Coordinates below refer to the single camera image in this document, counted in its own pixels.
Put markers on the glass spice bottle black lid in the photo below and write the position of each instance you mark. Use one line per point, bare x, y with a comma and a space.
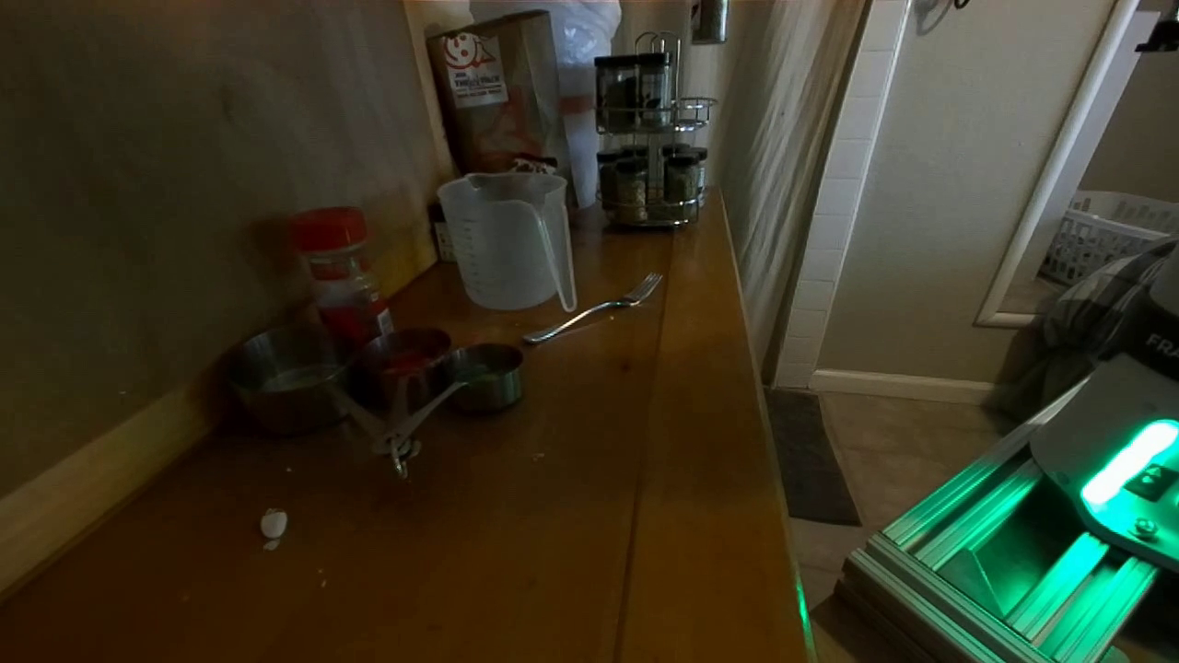
633, 190
708, 19
688, 180
618, 92
655, 92

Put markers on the metal fork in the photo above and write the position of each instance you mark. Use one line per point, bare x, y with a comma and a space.
590, 314

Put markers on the small metal measuring cup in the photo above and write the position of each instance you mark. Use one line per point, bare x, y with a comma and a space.
487, 376

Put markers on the clear plastic measuring jug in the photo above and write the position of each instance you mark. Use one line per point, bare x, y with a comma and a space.
505, 243

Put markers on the wooden dresser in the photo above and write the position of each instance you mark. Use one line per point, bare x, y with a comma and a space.
554, 492

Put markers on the medium metal measuring cup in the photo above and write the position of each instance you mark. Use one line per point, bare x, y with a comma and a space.
402, 369

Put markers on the dark floor rug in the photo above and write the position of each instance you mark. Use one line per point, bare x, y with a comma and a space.
814, 462

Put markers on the brown box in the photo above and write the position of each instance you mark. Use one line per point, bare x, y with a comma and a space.
491, 95

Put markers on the large metal measuring cup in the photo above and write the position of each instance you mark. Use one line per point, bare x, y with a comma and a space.
290, 379

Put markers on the small white crumb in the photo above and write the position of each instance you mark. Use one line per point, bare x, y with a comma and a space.
273, 523

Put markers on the wooden back panel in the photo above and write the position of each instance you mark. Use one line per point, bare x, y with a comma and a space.
185, 185

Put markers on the dark clothes pile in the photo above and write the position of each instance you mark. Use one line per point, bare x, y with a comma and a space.
1056, 345

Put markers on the white laundry basket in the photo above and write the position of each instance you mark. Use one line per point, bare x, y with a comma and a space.
1107, 232

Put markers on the white door frame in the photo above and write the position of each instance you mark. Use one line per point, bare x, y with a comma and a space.
1069, 159

